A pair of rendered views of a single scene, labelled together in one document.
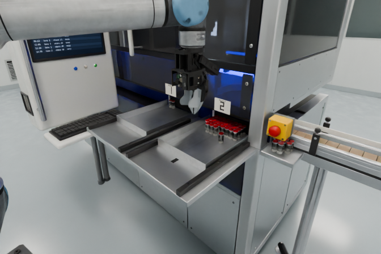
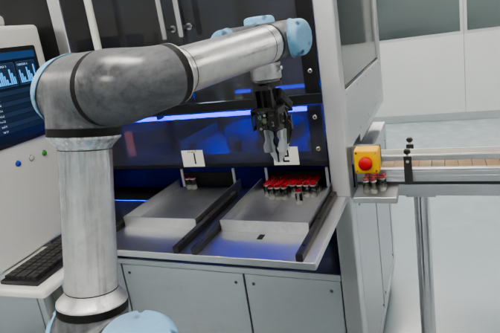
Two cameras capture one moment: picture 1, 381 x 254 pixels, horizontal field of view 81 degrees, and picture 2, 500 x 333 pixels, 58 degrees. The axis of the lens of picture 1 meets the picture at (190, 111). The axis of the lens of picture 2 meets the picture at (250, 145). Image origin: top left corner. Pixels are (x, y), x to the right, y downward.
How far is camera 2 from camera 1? 57 cm
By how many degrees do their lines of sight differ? 21
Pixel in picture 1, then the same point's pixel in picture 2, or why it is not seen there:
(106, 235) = not seen: outside the picture
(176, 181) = (283, 252)
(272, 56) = (339, 77)
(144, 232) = not seen: outside the picture
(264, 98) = (341, 129)
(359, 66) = (391, 81)
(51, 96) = not seen: outside the picture
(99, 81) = (53, 180)
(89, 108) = (45, 230)
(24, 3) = (208, 58)
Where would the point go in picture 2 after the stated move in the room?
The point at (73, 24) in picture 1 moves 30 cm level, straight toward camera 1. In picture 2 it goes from (232, 70) to (403, 57)
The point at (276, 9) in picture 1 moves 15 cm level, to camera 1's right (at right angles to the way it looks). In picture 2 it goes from (331, 26) to (375, 19)
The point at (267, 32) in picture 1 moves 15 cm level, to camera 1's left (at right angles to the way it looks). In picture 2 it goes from (327, 52) to (280, 60)
